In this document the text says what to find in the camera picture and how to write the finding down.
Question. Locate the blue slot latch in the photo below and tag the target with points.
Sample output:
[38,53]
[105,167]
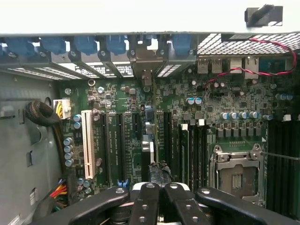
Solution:
[181,44]
[116,44]
[20,47]
[84,45]
[52,45]

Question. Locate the short black expansion slot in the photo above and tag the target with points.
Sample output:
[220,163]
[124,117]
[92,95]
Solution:
[136,122]

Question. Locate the white expansion slot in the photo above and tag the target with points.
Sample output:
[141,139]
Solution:
[88,140]

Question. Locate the white power connector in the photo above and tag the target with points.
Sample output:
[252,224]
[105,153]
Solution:
[61,107]

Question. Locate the thin socket locking lever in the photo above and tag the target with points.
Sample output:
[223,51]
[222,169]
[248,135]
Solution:
[281,155]

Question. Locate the black open PC case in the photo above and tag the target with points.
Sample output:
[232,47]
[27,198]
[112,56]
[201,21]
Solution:
[14,152]

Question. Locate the black RAM slot bank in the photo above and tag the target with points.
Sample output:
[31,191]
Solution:
[199,159]
[283,175]

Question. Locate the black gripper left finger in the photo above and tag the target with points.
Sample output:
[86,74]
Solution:
[146,206]

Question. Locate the green motherboard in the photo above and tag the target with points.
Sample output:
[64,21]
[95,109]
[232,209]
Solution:
[178,93]

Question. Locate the long black expansion slot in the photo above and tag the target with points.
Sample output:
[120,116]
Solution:
[120,150]
[168,136]
[106,150]

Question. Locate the metal CPU socket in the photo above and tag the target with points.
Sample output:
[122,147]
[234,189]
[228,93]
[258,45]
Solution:
[236,178]

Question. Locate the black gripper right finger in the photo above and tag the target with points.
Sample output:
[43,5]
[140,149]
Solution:
[182,206]

